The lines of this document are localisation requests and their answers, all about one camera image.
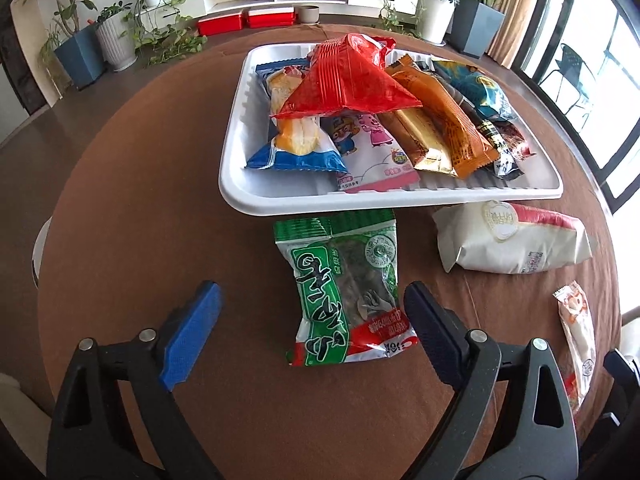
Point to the brown nut snack packet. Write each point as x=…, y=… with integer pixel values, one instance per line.
x=517, y=140

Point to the pink cartoon snack packet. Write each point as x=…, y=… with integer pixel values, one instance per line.
x=370, y=155

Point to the white round stool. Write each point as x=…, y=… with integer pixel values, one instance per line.
x=40, y=252

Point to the teal chip bag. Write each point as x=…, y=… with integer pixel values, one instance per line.
x=480, y=90

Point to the bushy plant in white pot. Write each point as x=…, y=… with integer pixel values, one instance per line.
x=440, y=15

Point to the blue bread packet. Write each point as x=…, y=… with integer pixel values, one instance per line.
x=295, y=140

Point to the white plastic tray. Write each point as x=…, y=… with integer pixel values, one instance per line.
x=280, y=195

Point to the orange snack packet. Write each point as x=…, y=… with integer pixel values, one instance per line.
x=445, y=110

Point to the plant in white ribbed pot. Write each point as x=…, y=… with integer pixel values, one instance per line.
x=117, y=42

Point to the brown tape roll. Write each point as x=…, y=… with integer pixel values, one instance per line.
x=309, y=14

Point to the black outdoor chair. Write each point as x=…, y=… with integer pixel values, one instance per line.
x=570, y=77

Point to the small white orange packet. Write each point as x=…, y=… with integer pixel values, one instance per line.
x=577, y=330

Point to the plant in grey square pot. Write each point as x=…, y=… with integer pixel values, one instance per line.
x=477, y=27

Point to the black window frame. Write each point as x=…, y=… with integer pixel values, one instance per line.
x=602, y=110

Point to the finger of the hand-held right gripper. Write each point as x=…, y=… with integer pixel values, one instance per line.
x=620, y=367

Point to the white and red snack bag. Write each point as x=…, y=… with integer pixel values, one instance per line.
x=500, y=245

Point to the black snack packet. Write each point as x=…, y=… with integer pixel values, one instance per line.
x=487, y=132

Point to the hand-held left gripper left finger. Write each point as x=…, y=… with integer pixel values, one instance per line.
x=192, y=335

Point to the red storage box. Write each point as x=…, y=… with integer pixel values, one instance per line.
x=220, y=24
x=271, y=16

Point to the gold wafer packet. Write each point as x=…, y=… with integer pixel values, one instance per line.
x=415, y=135

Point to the blue square plant pot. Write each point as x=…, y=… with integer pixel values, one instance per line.
x=80, y=57

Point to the beige curtain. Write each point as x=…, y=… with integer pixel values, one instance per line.
x=515, y=15

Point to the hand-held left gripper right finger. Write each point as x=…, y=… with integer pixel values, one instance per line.
x=430, y=330

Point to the green snack packet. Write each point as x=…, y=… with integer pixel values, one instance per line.
x=345, y=280

